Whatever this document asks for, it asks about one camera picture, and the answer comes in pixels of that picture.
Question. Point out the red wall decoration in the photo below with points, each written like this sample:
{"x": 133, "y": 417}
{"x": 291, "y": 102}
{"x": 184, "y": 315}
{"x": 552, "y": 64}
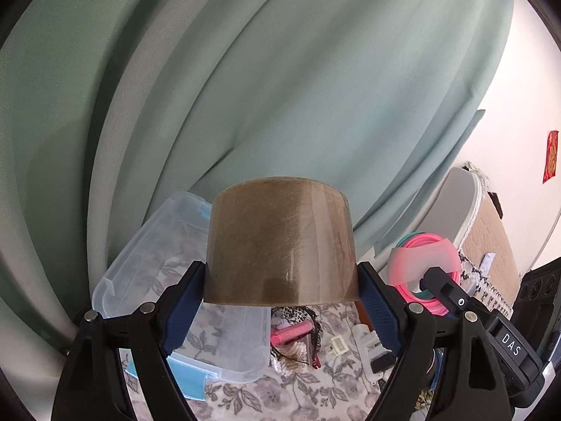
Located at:
{"x": 551, "y": 155}

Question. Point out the brown packing tape roll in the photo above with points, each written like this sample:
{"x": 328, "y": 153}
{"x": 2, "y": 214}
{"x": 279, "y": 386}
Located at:
{"x": 280, "y": 241}

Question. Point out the white power strip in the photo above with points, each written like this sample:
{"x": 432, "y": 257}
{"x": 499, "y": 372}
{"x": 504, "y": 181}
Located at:
{"x": 375, "y": 358}

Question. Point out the beige lace furniture cover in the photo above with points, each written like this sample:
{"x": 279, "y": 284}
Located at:
{"x": 489, "y": 272}

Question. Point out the floral fleece blanket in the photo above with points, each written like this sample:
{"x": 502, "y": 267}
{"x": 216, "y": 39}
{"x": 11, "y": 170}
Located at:
{"x": 339, "y": 390}

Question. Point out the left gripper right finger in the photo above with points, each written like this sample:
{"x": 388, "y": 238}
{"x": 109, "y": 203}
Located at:
{"x": 470, "y": 385}

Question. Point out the pink hair roller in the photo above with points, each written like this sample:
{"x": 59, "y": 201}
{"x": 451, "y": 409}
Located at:
{"x": 291, "y": 333}

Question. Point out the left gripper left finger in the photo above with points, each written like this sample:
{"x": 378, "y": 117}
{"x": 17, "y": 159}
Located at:
{"x": 92, "y": 384}

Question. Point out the green curtain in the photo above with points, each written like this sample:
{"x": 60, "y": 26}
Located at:
{"x": 110, "y": 106}

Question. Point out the leopard print scrunchie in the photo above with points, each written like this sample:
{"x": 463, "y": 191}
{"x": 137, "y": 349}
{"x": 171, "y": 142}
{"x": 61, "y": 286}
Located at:
{"x": 283, "y": 317}

